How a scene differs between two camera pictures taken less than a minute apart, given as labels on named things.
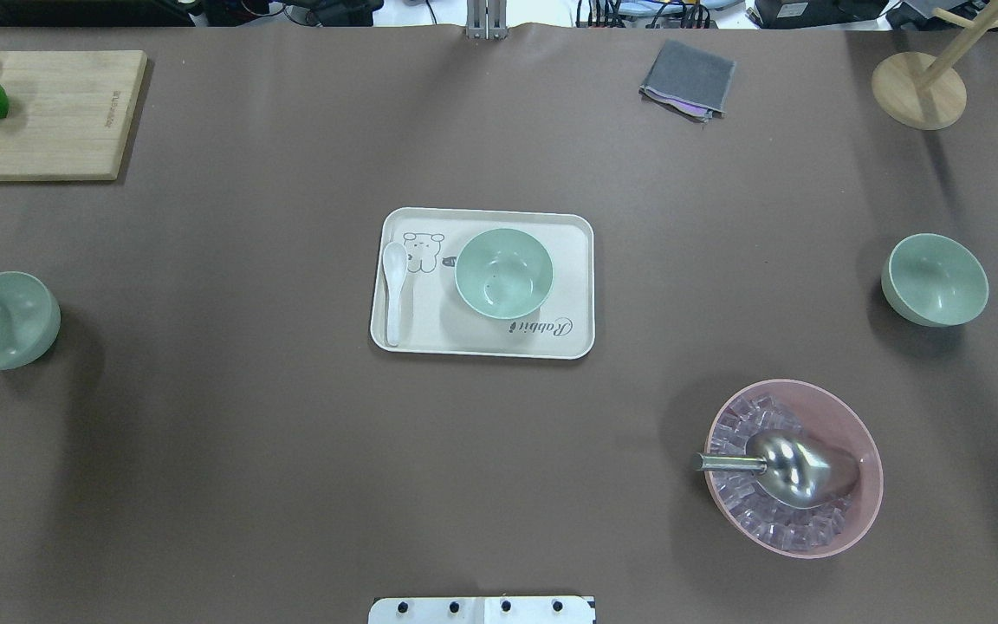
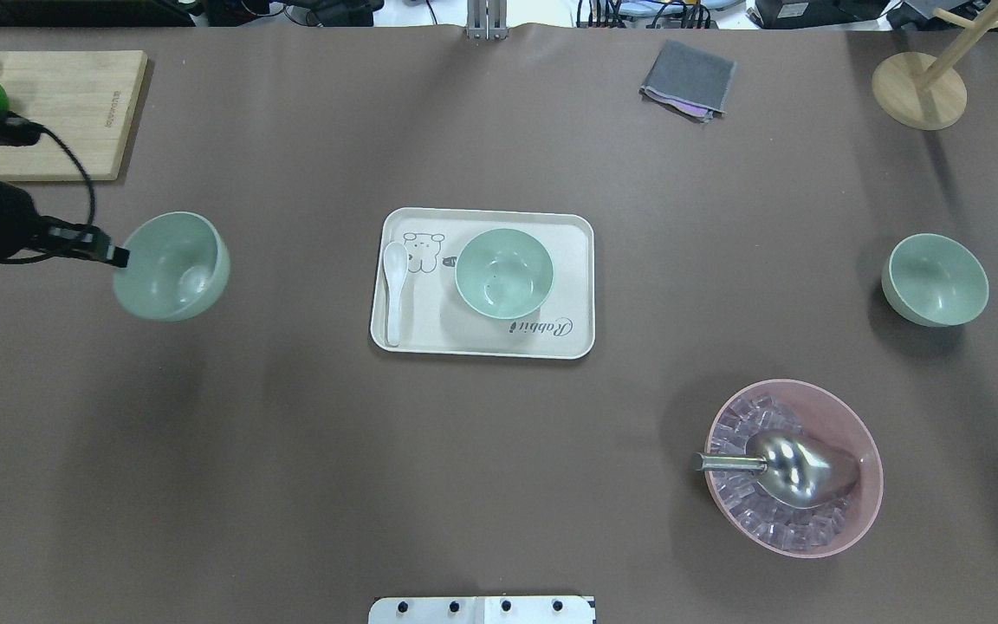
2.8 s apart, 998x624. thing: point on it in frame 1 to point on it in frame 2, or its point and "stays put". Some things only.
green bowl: (934, 280) stays put
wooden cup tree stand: (923, 91) stays put
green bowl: (2, 321) to (178, 269)
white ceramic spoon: (396, 261) stays put
